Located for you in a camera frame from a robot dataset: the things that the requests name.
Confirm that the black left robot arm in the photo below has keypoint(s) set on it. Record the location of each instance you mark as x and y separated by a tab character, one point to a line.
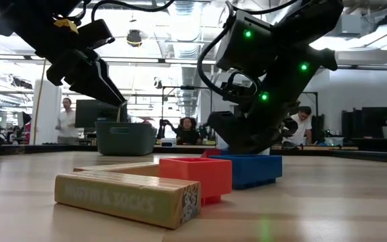
19	13

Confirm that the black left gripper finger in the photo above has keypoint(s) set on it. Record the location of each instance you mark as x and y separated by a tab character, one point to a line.
92	84
112	78

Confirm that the silver ventilation duct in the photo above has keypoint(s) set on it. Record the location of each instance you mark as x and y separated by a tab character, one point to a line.
186	47

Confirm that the white column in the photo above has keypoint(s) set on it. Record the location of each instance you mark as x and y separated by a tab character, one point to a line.
47	114

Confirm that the black computer monitor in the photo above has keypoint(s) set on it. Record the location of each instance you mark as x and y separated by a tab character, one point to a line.
89	114

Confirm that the yellow tape piece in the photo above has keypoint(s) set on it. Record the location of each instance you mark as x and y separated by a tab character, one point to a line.
66	24

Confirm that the overhead light beam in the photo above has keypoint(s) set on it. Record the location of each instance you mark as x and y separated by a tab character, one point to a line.
146	60

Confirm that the small white box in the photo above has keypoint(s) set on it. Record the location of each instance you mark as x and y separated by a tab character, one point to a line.
168	142

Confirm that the person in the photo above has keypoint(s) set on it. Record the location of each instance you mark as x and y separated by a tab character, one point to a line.
66	124
302	126
188	136

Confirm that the orange hollow toy brick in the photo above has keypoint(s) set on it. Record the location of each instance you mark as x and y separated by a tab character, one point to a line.
197	178

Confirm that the black shelf unit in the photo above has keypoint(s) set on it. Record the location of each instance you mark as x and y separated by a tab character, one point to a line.
368	124

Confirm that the black ceiling dome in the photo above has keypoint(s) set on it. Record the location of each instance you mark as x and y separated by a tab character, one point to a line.
134	37

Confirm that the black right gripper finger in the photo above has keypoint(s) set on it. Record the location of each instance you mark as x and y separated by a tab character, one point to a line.
240	138

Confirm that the green plastic bin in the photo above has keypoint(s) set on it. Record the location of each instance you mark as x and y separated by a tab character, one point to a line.
126	139

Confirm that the black background robot arm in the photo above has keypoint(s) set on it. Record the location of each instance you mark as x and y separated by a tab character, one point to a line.
162	126

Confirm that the blue toy brick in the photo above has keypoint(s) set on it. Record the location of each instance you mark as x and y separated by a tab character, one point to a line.
257	171

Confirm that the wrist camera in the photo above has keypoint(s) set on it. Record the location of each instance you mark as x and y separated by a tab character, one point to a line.
240	50
94	33

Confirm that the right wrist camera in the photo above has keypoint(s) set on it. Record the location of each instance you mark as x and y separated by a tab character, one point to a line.
240	50

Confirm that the black upright monitor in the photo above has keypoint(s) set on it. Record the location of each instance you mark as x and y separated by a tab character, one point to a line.
317	129

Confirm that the small clear container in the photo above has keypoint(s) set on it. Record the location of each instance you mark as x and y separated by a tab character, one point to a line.
334	142

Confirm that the long red rectangular block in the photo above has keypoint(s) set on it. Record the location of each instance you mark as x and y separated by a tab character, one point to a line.
212	153

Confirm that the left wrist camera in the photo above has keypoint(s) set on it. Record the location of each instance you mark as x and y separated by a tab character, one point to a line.
94	33

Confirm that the plain wooden block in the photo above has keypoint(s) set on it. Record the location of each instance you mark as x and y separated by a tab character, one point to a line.
126	169

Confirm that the clear plastic bin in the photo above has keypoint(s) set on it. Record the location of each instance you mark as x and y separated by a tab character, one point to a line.
265	152

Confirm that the wooden block with cat print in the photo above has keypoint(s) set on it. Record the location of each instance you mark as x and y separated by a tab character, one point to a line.
113	198

